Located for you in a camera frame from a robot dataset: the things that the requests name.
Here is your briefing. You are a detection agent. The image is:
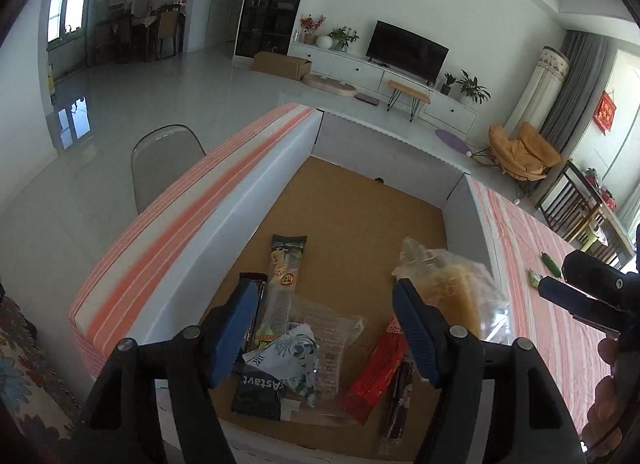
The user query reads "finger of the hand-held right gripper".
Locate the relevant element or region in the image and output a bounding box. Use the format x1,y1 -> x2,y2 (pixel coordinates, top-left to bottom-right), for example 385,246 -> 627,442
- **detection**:
561,250 -> 628,296
539,275 -> 626,332

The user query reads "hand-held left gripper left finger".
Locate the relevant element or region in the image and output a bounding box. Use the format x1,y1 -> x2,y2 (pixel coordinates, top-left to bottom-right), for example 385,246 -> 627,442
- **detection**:
80,279 -> 261,464

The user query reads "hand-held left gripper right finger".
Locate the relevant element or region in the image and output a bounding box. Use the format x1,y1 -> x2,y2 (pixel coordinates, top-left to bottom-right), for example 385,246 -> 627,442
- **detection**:
392,278 -> 586,464

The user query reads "clear bag of yellow cake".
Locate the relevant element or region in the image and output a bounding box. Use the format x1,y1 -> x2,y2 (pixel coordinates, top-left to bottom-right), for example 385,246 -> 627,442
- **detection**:
391,236 -> 511,345

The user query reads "brown chocolate bar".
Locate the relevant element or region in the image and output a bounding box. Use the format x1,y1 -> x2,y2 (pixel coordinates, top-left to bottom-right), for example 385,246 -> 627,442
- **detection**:
238,271 -> 266,352

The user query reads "grey triangular snack packet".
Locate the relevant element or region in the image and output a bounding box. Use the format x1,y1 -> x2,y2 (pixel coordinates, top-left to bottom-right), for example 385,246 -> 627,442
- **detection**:
243,322 -> 321,410

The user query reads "black snack packet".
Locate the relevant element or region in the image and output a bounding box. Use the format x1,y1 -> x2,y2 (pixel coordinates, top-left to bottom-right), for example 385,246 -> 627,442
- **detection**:
231,368 -> 286,422

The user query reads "red snack packet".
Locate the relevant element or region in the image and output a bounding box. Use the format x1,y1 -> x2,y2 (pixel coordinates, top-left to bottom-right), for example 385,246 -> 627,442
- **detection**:
340,316 -> 412,426

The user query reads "clear packet of brown wafer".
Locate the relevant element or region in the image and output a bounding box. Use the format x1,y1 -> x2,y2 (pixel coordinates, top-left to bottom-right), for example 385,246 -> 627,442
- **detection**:
378,359 -> 416,451

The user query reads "clear snack packet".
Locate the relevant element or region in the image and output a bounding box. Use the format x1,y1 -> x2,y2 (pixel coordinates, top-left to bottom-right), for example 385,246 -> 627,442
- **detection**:
287,294 -> 367,402

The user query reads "white box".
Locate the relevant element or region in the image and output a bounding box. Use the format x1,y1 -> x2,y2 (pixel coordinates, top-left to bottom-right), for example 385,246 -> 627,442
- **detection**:
127,109 -> 506,464

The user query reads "person's right hand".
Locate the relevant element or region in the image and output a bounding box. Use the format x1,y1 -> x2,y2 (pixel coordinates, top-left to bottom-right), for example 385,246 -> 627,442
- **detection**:
584,338 -> 632,451

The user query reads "wooden table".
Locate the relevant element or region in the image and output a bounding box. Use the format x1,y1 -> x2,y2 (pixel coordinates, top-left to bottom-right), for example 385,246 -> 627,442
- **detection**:
582,184 -> 636,255

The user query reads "dark wooden chair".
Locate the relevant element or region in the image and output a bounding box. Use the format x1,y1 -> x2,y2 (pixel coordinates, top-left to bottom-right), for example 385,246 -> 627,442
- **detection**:
535,159 -> 608,245

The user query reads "orange lounge chair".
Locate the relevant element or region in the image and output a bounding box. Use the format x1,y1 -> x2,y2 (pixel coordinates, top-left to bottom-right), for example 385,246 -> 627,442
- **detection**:
472,121 -> 563,185

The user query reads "grey curtain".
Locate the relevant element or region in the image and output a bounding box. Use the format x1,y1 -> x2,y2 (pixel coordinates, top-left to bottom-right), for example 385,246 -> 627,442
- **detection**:
540,29 -> 611,155

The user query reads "grey translucent chair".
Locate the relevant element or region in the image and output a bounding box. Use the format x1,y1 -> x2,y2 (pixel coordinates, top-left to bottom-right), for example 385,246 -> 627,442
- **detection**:
131,124 -> 207,217

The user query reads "covered standing air conditioner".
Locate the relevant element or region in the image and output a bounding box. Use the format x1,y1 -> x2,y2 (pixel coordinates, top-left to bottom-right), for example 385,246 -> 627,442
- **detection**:
502,46 -> 571,132

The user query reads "purple round mat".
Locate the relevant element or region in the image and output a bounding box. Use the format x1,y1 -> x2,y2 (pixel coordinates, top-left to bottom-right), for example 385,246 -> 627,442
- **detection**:
434,128 -> 473,154

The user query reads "floral patterned cloth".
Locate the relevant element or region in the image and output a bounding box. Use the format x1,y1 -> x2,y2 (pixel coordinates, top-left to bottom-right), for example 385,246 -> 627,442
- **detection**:
0,294 -> 83,464

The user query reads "large potted plant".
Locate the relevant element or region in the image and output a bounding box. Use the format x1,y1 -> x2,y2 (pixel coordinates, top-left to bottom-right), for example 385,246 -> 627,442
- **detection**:
456,70 -> 492,106

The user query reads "wooden bench with metal legs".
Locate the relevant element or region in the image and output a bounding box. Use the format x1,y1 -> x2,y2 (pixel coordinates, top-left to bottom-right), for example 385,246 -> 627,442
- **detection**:
385,80 -> 432,122

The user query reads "beige oval pet bed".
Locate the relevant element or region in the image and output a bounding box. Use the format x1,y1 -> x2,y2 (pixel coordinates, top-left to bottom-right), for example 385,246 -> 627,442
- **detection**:
302,73 -> 358,99

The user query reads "white television cabinet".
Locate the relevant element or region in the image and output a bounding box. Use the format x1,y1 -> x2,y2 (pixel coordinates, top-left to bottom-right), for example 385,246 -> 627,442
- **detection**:
288,40 -> 478,132

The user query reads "cardboard box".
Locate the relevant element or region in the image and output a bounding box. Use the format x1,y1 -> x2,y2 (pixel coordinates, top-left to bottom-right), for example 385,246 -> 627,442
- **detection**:
251,50 -> 313,81

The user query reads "black television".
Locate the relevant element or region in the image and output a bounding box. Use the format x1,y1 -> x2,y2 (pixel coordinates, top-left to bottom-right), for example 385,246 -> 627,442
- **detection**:
366,20 -> 449,82

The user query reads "green leafy potted plant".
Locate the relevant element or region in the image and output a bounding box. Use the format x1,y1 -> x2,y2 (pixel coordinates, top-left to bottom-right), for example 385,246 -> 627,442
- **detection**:
327,25 -> 360,52

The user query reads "dark dining table with chairs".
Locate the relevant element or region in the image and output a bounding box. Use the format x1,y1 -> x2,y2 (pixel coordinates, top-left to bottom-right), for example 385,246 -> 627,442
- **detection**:
90,4 -> 187,62

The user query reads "red flower plant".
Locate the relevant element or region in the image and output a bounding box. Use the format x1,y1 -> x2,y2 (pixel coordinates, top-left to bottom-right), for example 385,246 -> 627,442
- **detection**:
300,14 -> 327,46

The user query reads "red wall hanging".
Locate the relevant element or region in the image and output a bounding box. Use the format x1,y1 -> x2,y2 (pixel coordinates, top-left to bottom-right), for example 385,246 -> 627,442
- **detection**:
594,91 -> 617,135

